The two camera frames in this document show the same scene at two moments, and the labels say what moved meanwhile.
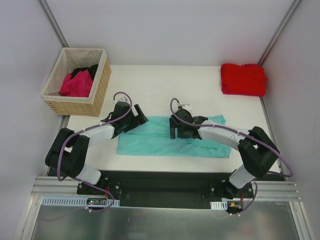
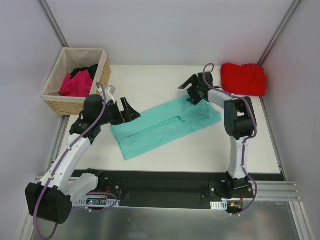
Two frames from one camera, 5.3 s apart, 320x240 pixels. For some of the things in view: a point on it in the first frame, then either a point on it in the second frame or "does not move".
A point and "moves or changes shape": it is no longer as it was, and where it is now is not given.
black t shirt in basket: x=92 y=69 does not move
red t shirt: x=244 y=78 does not move
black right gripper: x=178 y=127 to x=194 y=89
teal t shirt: x=152 y=138 moves or changes shape
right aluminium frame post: x=291 y=11 does not move
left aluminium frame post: x=53 y=23 does not move
